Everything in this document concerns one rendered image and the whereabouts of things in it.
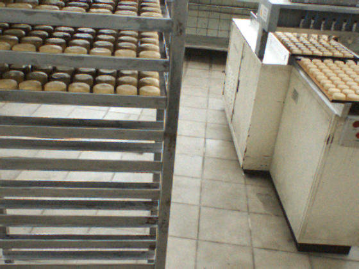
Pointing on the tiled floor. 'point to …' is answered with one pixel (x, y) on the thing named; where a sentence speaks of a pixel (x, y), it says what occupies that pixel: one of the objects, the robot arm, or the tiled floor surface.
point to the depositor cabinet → (254, 98)
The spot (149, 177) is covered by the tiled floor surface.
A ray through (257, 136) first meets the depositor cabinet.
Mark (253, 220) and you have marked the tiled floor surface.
